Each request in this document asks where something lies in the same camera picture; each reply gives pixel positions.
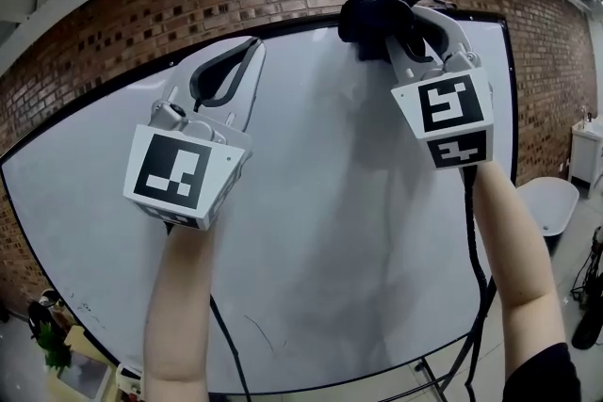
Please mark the person's black star-print shirt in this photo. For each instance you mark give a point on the person's black star-print shirt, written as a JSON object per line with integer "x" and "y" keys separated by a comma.
{"x": 542, "y": 376}

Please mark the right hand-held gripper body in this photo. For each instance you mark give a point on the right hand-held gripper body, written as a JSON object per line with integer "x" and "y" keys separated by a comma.
{"x": 452, "y": 117}

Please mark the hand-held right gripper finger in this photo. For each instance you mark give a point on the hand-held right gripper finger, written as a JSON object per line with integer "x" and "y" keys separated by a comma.
{"x": 402, "y": 68}
{"x": 454, "y": 40}

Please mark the black floor equipment pile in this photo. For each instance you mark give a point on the black floor equipment pile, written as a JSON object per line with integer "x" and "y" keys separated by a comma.
{"x": 589, "y": 320}

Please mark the large whiteboard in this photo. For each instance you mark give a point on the large whiteboard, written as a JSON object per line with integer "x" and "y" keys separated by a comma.
{"x": 306, "y": 202}

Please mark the person's left forearm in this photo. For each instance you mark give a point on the person's left forearm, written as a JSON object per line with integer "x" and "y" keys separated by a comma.
{"x": 179, "y": 296}

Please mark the green leafy plant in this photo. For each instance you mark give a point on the green leafy plant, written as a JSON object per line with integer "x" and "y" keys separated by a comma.
{"x": 52, "y": 343}

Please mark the dark blue cloth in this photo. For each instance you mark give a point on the dark blue cloth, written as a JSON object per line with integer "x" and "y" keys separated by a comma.
{"x": 377, "y": 19}

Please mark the light wooden table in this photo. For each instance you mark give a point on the light wooden table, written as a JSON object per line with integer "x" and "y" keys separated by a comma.
{"x": 77, "y": 339}

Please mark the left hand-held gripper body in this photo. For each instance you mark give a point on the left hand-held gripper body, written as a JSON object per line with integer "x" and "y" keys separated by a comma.
{"x": 174, "y": 174}

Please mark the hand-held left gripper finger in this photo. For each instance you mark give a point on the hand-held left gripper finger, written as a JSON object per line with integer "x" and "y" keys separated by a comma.
{"x": 184, "y": 80}
{"x": 247, "y": 99}

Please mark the white marker box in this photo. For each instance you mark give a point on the white marker box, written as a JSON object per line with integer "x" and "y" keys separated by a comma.
{"x": 129, "y": 383}

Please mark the person's right forearm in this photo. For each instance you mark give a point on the person's right forearm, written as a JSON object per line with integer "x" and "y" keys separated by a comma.
{"x": 518, "y": 249}

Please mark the white cabinet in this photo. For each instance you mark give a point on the white cabinet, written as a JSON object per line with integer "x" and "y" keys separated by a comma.
{"x": 586, "y": 155}

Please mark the black backpack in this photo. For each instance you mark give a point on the black backpack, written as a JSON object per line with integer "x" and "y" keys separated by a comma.
{"x": 40, "y": 315}

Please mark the silver tray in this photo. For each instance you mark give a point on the silver tray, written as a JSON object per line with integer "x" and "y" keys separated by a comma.
{"x": 87, "y": 374}

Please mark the black metal folding stand legs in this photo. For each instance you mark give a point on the black metal folding stand legs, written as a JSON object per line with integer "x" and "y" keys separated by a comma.
{"x": 431, "y": 379}

